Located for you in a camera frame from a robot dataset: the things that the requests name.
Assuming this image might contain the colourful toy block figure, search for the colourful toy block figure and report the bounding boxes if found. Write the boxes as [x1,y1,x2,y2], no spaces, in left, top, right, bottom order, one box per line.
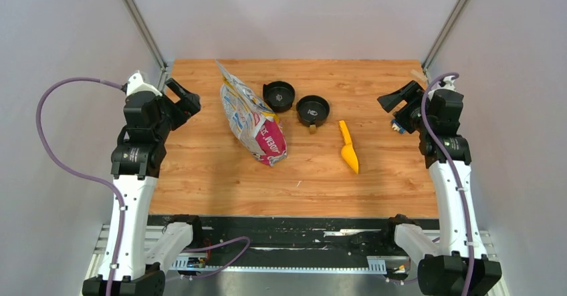
[391,119,406,134]

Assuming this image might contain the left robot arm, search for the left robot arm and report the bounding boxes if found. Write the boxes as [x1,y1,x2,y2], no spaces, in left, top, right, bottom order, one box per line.
[82,76,205,295]

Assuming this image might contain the black bowl right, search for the black bowl right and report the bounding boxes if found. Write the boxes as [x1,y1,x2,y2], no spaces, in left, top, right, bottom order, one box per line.
[296,95,330,128]

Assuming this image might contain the pet food bag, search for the pet food bag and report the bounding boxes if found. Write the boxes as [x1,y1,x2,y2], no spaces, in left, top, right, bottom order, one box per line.
[215,61,288,166]

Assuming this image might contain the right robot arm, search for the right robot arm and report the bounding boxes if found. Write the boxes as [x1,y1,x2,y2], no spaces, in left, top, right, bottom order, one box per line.
[377,73,502,295]

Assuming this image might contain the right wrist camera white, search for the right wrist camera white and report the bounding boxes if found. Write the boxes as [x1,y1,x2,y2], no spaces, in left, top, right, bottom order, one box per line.
[438,75,459,92]

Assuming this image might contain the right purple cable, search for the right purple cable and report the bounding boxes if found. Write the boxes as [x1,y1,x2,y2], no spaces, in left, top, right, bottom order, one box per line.
[382,72,475,296]

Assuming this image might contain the yellow plastic scoop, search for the yellow plastic scoop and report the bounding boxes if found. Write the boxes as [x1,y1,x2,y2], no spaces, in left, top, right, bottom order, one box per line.
[338,120,360,174]

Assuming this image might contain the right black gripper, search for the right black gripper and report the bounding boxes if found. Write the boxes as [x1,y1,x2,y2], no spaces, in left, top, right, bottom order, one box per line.
[376,80,433,134]

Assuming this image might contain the black bowl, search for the black bowl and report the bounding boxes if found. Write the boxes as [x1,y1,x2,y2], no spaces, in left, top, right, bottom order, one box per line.
[262,81,296,113]
[296,95,330,128]

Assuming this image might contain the black bowl left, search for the black bowl left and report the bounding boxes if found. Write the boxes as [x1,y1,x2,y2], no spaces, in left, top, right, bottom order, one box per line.
[262,81,296,113]

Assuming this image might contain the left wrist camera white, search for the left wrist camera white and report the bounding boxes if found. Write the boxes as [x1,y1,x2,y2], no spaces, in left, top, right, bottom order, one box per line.
[125,70,162,96]

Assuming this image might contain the aluminium frame post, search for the aluminium frame post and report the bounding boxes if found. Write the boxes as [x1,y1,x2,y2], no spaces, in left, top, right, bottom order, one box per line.
[122,0,167,71]
[421,0,470,73]

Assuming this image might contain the right aluminium frame post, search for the right aluminium frame post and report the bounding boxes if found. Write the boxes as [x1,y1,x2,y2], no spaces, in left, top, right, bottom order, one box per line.
[421,0,470,73]

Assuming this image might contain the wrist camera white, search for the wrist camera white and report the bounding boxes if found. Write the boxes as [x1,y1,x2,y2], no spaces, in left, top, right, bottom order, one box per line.
[438,75,459,92]
[125,70,162,96]

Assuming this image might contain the purple cable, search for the purple cable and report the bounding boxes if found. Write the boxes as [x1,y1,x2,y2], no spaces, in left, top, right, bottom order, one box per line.
[36,77,134,296]
[382,72,475,296]

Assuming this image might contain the left aluminium frame post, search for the left aluminium frame post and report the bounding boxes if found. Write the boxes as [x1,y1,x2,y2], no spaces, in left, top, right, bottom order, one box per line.
[122,0,167,71]

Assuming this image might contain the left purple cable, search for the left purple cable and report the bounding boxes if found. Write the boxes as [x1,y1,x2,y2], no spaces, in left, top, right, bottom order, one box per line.
[36,77,134,296]

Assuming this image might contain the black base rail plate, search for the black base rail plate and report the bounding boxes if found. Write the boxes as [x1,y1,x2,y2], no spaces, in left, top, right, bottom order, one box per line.
[146,214,444,271]

